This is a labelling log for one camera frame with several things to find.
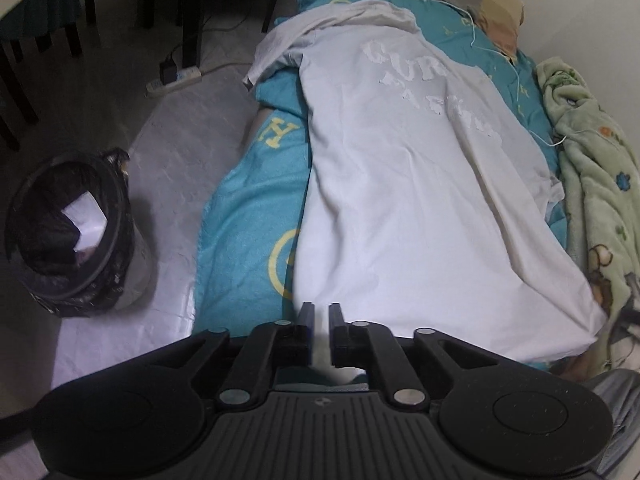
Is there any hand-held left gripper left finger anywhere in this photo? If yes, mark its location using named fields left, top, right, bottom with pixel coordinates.
left=150, top=301, right=317, bottom=407

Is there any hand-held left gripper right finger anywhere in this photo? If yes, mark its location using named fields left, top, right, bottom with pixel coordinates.
left=328, top=303, right=493, bottom=407

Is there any white printed t-shirt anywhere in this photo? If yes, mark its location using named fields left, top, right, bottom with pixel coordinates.
left=243, top=0, right=609, bottom=364

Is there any teal patterned bed sheet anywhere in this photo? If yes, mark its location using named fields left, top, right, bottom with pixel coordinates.
left=192, top=0, right=568, bottom=391

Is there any black lined trash bin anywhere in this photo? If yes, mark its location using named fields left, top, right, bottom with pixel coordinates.
left=4, top=148, right=153, bottom=319

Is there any white power strip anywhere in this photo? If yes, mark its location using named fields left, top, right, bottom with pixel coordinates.
left=145, top=66, right=202, bottom=99

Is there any black power adapter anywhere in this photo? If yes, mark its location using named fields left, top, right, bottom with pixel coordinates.
left=159, top=42, right=187, bottom=84

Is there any grey pants leg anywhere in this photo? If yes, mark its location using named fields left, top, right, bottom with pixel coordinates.
left=582, top=367, right=640, bottom=478

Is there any green cartoon fleece blanket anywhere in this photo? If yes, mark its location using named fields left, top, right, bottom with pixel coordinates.
left=536, top=56, right=640, bottom=361

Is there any dark wooden chair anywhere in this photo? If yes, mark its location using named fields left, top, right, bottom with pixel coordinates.
left=0, top=0, right=83, bottom=153

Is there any white charging cable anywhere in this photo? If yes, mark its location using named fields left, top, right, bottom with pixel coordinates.
left=400, top=0, right=568, bottom=148

